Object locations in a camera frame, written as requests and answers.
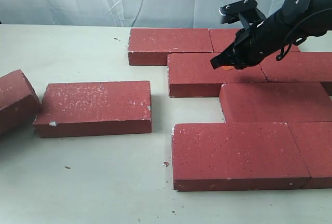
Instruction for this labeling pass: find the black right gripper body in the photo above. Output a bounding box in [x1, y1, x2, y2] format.
[228, 8, 309, 71]

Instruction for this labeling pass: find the red brick once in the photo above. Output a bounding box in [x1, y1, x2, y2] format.
[167, 53, 267, 98]

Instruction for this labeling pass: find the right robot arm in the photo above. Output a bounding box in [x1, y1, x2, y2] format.
[210, 0, 331, 69]

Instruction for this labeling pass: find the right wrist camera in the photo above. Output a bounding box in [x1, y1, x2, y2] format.
[219, 0, 266, 29]

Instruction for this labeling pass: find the red brick third row right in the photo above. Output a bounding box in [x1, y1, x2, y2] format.
[219, 82, 331, 122]

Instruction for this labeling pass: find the red brick second row right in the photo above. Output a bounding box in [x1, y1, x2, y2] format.
[260, 52, 331, 95]

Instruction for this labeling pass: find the red brick white speckled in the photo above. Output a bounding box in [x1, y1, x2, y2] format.
[33, 81, 152, 138]

